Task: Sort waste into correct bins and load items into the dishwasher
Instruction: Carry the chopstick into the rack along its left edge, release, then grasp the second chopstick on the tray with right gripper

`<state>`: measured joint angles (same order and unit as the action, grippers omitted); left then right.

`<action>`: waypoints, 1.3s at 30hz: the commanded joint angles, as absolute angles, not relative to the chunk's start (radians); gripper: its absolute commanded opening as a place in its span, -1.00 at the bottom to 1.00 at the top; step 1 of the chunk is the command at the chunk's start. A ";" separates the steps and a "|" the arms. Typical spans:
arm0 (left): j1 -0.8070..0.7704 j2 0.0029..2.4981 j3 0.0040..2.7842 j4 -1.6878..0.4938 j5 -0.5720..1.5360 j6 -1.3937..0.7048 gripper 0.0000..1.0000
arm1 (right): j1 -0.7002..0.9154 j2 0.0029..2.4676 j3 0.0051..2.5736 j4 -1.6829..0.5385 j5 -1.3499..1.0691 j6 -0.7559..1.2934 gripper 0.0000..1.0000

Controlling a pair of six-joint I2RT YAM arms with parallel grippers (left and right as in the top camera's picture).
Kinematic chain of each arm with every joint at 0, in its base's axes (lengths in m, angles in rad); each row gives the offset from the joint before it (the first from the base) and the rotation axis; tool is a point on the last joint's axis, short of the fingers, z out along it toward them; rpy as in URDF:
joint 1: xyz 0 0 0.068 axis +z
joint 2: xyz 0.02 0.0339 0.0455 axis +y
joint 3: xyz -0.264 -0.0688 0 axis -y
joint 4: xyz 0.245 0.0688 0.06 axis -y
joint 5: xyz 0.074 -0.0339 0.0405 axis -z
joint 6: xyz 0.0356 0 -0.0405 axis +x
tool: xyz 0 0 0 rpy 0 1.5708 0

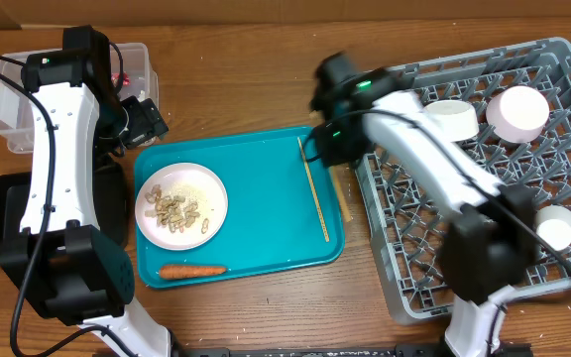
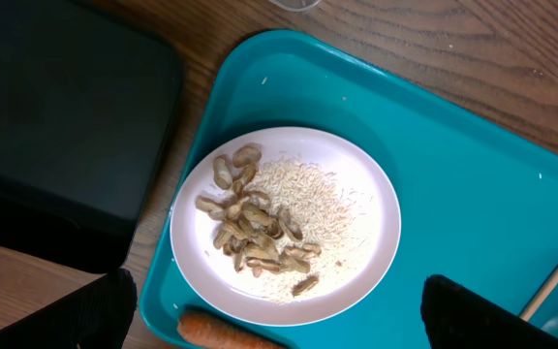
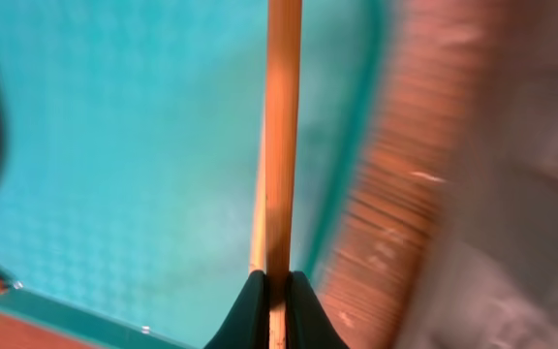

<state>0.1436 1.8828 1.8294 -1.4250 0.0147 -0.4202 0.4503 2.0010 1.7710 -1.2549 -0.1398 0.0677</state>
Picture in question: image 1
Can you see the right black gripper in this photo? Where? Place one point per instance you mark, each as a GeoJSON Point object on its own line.
{"type": "Point", "coordinates": [329, 158]}

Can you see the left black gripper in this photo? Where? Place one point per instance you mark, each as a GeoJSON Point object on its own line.
{"type": "Point", "coordinates": [147, 122]}

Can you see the red snack wrapper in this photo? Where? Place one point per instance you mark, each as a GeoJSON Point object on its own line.
{"type": "Point", "coordinates": [120, 79]}

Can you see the rice pile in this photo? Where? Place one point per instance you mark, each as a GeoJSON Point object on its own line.
{"type": "Point", "coordinates": [194, 194]}

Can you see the pink plate with food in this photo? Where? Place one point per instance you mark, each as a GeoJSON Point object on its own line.
{"type": "Point", "coordinates": [167, 177]}

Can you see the peanut shells pile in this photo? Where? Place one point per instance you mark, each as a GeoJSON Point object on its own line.
{"type": "Point", "coordinates": [174, 212]}

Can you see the white bowl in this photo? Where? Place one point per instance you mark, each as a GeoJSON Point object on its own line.
{"type": "Point", "coordinates": [457, 119]}

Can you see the orange carrot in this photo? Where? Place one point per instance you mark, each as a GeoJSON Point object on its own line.
{"type": "Point", "coordinates": [183, 272]}

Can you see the pink bowl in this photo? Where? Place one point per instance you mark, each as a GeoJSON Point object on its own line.
{"type": "Point", "coordinates": [518, 114]}

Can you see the white paper cup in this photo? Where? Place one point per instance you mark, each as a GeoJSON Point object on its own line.
{"type": "Point", "coordinates": [553, 225]}

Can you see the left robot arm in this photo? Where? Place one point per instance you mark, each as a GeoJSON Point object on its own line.
{"type": "Point", "coordinates": [67, 257]}

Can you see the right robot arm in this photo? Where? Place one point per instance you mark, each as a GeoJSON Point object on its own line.
{"type": "Point", "coordinates": [490, 240]}

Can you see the grey dishwasher rack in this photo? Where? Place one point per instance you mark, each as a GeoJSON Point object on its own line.
{"type": "Point", "coordinates": [406, 229]}

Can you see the teal serving tray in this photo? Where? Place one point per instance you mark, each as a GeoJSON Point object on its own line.
{"type": "Point", "coordinates": [271, 223]}

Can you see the clear plastic bin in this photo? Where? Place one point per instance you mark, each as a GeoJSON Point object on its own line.
{"type": "Point", "coordinates": [16, 113]}

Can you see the black plastic tray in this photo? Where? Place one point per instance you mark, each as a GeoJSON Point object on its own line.
{"type": "Point", "coordinates": [111, 198]}

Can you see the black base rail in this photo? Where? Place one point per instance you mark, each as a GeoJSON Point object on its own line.
{"type": "Point", "coordinates": [315, 352]}

